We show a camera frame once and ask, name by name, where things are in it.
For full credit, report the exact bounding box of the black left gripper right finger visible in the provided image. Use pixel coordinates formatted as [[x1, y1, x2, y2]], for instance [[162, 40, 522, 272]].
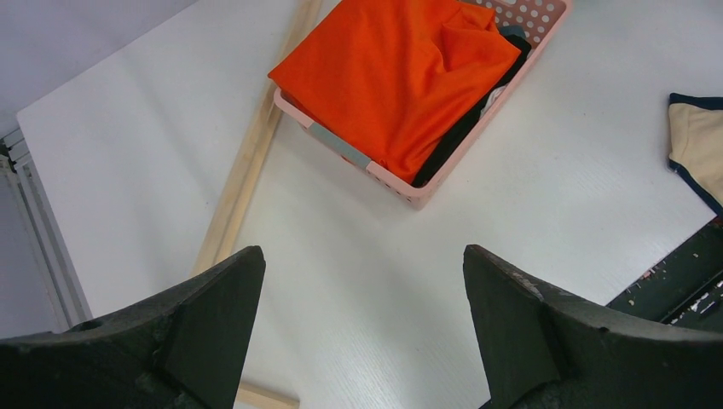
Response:
[[463, 245, 722, 408]]

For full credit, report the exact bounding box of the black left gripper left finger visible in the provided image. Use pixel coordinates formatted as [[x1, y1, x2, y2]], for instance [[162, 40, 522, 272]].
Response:
[[1, 246, 266, 408]]

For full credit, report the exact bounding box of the beige navy-trimmed underwear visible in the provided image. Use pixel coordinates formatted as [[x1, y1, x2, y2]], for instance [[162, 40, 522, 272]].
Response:
[[668, 93, 722, 217]]

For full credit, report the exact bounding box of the wooden clothes rack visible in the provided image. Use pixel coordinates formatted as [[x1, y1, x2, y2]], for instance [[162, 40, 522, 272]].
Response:
[[191, 0, 322, 408]]

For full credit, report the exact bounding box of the dark garment under orange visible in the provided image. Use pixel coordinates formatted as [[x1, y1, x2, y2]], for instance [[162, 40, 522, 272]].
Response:
[[411, 22, 533, 189]]

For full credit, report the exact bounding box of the orange folded garment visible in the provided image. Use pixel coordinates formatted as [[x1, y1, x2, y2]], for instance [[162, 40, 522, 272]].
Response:
[[269, 0, 521, 183]]

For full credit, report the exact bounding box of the pink perforated plastic basket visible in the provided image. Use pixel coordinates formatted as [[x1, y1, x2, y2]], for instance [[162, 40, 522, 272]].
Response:
[[274, 1, 573, 209]]

